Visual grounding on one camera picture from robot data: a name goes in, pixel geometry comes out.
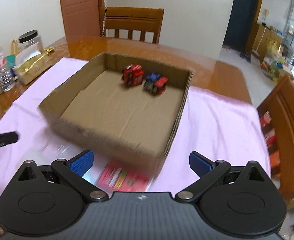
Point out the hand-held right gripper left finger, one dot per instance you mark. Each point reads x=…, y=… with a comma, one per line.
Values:
x=81, y=163

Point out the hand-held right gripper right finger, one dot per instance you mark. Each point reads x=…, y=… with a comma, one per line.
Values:
x=199, y=163

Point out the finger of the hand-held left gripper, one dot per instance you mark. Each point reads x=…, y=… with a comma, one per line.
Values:
x=4, y=138

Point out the red printed packet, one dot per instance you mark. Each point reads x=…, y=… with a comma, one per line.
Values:
x=122, y=178

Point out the cardboard box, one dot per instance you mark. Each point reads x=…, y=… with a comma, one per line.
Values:
x=117, y=115

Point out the pink cloth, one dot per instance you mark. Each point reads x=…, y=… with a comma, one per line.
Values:
x=219, y=130

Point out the clear water bottle red label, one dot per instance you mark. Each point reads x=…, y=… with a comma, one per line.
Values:
x=1, y=65

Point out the teal box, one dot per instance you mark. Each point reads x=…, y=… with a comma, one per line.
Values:
x=11, y=61

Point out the gold tissue pack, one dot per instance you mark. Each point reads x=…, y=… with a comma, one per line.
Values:
x=32, y=66

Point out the stack of red boxes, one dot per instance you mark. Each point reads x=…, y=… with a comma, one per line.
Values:
x=268, y=130

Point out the clear jar black lid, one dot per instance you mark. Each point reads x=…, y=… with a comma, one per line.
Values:
x=31, y=40

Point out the gold ribbon ornament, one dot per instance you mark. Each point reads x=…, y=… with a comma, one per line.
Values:
x=46, y=51

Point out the blue toy car red wheels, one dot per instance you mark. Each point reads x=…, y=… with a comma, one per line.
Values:
x=155, y=83

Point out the wooden chair curved back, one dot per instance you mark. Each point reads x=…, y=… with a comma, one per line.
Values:
x=290, y=130

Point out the dark shoes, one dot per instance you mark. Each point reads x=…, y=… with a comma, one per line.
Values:
x=245, y=57

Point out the pink slippers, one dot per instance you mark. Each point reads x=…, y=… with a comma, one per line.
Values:
x=226, y=48

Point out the pile of colourful bags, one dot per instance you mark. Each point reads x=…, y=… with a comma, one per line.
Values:
x=278, y=66

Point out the brown wooden door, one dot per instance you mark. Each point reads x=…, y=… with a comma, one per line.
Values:
x=80, y=7

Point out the wooden cabinet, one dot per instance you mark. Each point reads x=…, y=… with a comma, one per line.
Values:
x=264, y=38

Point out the wooden chair slatted back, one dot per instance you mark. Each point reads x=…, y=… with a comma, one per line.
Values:
x=132, y=20

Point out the dark doorway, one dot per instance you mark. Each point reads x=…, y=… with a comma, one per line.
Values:
x=243, y=15

